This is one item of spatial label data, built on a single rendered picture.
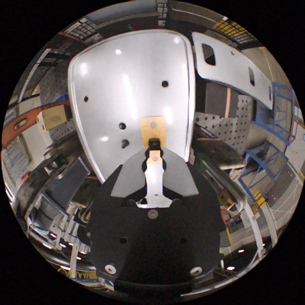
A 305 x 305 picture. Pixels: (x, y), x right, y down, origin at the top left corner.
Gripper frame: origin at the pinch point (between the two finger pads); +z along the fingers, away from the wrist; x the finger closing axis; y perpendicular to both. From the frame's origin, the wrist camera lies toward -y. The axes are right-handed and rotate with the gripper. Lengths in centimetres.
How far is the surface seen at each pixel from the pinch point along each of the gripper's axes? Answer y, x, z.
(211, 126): 6.0, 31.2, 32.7
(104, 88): -9.5, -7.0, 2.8
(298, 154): 44, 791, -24
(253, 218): 275, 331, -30
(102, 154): 2.3, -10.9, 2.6
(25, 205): 0.5, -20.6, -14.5
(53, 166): 0.1, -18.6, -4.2
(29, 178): -1.8, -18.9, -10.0
